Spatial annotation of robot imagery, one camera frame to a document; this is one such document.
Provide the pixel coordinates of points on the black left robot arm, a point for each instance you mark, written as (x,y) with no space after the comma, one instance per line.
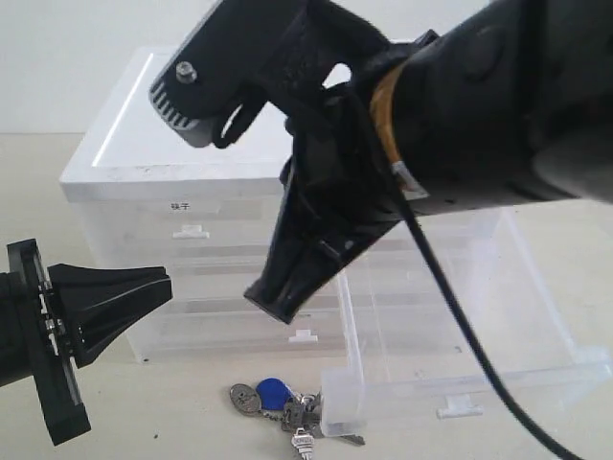
(59,318)

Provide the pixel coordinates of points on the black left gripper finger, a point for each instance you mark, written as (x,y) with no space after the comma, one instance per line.
(64,277)
(102,312)

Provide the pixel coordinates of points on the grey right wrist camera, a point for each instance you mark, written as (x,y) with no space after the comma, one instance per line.
(239,57)

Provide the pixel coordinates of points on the white plastic drawer cabinet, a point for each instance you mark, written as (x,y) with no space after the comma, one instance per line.
(129,163)

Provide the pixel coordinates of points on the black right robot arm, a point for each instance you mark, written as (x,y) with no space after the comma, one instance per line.
(511,107)

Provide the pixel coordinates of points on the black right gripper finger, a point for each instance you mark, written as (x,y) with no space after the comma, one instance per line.
(291,234)
(299,277)

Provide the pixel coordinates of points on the key bunch with blue fob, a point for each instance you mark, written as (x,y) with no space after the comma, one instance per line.
(298,414)

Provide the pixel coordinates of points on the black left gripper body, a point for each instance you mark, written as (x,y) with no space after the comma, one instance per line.
(31,329)

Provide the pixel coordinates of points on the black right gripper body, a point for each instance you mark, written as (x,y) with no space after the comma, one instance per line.
(336,204)

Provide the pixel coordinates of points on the clear bottom wide drawer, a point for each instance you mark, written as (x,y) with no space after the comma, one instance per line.
(167,337)

